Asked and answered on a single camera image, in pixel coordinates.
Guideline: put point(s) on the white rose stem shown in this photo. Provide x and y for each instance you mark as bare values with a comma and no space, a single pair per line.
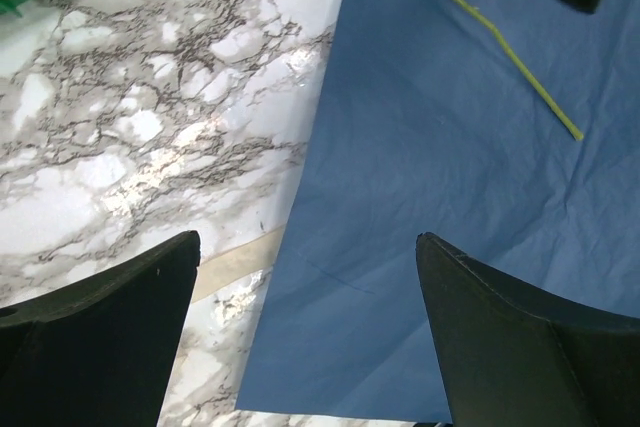
568,124

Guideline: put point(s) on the blue wrapping paper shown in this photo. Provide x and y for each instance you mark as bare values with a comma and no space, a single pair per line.
425,125

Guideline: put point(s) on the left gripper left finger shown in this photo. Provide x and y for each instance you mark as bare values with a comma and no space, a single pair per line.
100,351

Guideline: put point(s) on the beige ribbon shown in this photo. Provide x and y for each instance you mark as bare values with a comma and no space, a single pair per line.
234,264

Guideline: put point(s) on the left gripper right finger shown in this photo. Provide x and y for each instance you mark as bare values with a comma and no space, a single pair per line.
512,354

